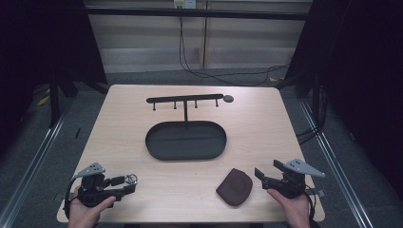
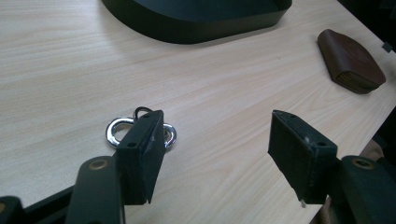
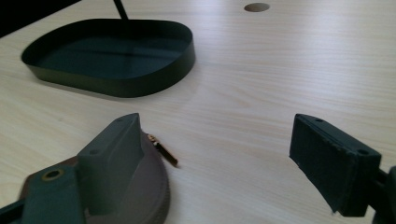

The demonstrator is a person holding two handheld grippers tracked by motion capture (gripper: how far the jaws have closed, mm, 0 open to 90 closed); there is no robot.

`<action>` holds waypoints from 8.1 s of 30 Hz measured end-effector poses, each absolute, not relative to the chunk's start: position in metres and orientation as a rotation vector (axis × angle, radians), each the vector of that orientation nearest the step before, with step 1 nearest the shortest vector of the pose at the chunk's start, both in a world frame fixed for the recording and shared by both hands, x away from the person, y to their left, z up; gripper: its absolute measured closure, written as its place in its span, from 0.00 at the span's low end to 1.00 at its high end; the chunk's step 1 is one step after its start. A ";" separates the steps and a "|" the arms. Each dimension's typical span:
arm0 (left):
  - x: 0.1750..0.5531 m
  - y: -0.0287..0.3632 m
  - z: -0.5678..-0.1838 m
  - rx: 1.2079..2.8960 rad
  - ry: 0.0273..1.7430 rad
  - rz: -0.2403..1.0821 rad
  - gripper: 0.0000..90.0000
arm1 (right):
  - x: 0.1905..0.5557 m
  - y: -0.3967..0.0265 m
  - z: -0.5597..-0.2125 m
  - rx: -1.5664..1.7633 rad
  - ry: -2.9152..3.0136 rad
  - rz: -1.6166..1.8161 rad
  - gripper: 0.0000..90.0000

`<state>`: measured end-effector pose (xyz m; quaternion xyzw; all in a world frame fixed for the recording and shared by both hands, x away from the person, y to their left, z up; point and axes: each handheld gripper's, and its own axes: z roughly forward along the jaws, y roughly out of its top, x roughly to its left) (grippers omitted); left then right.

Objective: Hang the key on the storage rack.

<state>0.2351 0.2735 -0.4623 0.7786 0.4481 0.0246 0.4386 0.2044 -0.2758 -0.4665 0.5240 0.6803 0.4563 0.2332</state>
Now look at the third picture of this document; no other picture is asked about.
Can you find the black key stand with tray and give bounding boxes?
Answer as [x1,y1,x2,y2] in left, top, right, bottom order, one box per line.
[21,0,196,99]

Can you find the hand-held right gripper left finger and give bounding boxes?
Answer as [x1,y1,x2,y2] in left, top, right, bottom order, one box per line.
[19,112,145,224]

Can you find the round table cable hole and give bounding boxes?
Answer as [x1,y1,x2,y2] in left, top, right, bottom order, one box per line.
[244,2,271,13]

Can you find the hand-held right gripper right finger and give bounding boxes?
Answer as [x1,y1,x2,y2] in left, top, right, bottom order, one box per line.
[289,113,382,217]

